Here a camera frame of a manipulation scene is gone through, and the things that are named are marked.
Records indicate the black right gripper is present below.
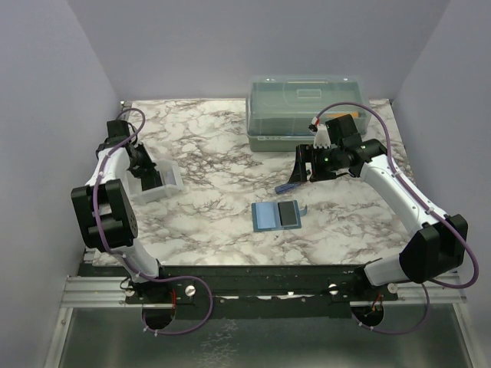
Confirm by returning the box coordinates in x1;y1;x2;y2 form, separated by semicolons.
289;143;343;183

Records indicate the blue transparent handle screwdriver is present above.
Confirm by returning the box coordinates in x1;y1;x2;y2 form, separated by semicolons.
275;182;300;194

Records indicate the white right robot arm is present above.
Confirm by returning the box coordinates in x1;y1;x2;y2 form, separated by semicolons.
289;115;468;301

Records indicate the black VIP card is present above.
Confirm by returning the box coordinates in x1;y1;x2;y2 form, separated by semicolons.
278;201;299;228

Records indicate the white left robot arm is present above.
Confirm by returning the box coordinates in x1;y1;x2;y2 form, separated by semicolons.
71;119;170;303

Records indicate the blue leather card holder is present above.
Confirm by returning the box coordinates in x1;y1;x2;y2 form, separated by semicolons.
251;202;308;232

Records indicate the white plastic card tray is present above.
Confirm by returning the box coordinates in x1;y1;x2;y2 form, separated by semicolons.
125;159;184;205

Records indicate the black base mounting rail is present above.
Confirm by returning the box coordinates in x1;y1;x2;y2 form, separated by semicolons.
75;264;398;308

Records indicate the clear lidded storage box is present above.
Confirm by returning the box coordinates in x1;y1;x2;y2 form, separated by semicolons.
246;75;369;152

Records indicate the aluminium frame rail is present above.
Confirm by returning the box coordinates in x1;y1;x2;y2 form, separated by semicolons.
59;274;133;307

